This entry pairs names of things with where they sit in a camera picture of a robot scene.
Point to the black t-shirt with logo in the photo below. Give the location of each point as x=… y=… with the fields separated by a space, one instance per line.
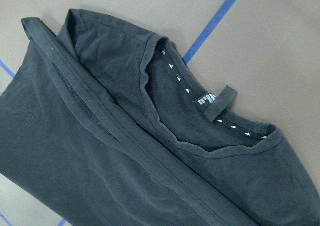
x=105 y=124

